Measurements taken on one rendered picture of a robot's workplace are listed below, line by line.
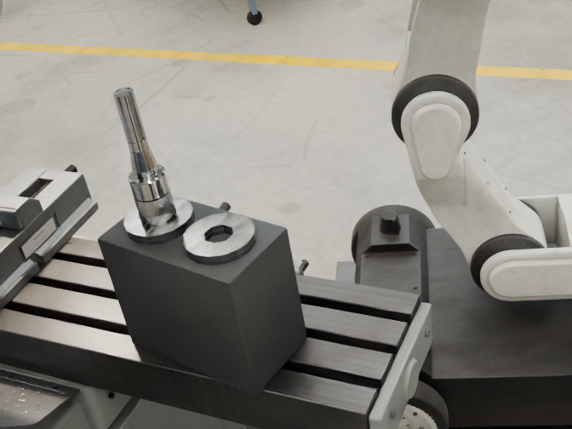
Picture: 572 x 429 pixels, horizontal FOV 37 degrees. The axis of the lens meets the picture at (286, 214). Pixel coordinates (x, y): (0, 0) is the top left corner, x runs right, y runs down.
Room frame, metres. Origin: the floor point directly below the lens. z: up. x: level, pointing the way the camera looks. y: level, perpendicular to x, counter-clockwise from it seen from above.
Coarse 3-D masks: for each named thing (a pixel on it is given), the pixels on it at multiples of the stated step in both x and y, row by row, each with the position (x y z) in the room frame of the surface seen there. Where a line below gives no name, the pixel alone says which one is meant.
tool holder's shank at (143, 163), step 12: (120, 96) 0.91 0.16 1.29; (132, 96) 0.92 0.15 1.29; (120, 108) 0.91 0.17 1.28; (132, 108) 0.91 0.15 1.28; (132, 120) 0.91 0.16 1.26; (132, 132) 0.91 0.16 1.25; (144, 132) 0.92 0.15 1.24; (132, 144) 0.91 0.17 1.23; (144, 144) 0.91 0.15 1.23; (132, 156) 0.91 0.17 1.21; (144, 156) 0.91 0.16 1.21; (132, 168) 0.91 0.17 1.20; (144, 168) 0.91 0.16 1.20
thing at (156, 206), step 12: (168, 180) 0.92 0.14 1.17; (132, 192) 0.91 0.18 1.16; (144, 192) 0.90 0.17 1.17; (156, 192) 0.90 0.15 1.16; (168, 192) 0.91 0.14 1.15; (144, 204) 0.90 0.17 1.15; (156, 204) 0.90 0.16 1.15; (168, 204) 0.91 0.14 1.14; (144, 216) 0.90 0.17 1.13; (156, 216) 0.90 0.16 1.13; (168, 216) 0.90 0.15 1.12
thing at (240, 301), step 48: (144, 240) 0.88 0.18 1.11; (192, 240) 0.85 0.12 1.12; (240, 240) 0.83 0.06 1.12; (288, 240) 0.86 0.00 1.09; (144, 288) 0.87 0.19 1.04; (192, 288) 0.81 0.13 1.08; (240, 288) 0.78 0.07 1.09; (288, 288) 0.85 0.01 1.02; (144, 336) 0.89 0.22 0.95; (192, 336) 0.83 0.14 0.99; (240, 336) 0.77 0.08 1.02; (288, 336) 0.83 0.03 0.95; (240, 384) 0.79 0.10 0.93
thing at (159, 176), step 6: (156, 168) 0.93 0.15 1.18; (162, 168) 0.93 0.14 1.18; (132, 174) 0.92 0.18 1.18; (156, 174) 0.91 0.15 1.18; (162, 174) 0.91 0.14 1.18; (132, 180) 0.91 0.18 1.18; (138, 180) 0.91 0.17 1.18; (144, 180) 0.90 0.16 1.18; (150, 180) 0.90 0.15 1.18; (156, 180) 0.90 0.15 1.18; (162, 180) 0.91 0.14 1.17; (132, 186) 0.91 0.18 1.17; (138, 186) 0.90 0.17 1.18; (144, 186) 0.90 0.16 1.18; (150, 186) 0.90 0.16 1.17
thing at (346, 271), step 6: (336, 264) 1.67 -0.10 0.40; (342, 264) 1.67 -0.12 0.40; (348, 264) 1.66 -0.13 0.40; (354, 264) 1.66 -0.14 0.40; (336, 270) 1.65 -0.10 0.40; (342, 270) 1.64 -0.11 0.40; (348, 270) 1.64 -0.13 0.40; (354, 270) 1.63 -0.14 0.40; (336, 276) 1.62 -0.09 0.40; (342, 276) 1.62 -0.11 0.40; (348, 276) 1.62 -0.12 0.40; (354, 276) 1.61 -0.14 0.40; (348, 282) 1.59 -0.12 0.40; (354, 282) 1.59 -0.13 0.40; (474, 426) 1.10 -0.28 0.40; (480, 426) 1.09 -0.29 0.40; (486, 426) 1.09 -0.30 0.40; (492, 426) 1.09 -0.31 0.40; (498, 426) 1.09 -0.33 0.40; (504, 426) 1.08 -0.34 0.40; (510, 426) 1.08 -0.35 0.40; (516, 426) 1.08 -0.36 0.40; (522, 426) 1.08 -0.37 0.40; (528, 426) 1.07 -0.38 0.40; (534, 426) 1.07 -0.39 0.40; (540, 426) 1.07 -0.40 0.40; (546, 426) 1.07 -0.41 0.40; (552, 426) 1.06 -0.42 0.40; (558, 426) 1.06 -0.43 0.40; (564, 426) 1.06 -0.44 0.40; (570, 426) 1.06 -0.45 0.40
